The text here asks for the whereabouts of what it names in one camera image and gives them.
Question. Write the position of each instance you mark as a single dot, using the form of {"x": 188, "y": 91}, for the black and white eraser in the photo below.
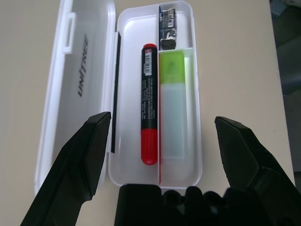
{"x": 168, "y": 28}

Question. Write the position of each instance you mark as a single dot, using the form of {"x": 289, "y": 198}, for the black marker with red cap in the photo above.
{"x": 148, "y": 106}

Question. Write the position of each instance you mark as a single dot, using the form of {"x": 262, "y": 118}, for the white plastic pencil case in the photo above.
{"x": 129, "y": 70}

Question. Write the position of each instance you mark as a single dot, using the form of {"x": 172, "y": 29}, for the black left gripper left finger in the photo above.
{"x": 77, "y": 164}

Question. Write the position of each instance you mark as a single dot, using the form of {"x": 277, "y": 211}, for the green capped highlighter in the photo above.
{"x": 172, "y": 106}

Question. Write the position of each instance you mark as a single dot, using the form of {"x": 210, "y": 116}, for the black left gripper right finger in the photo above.
{"x": 247, "y": 162}

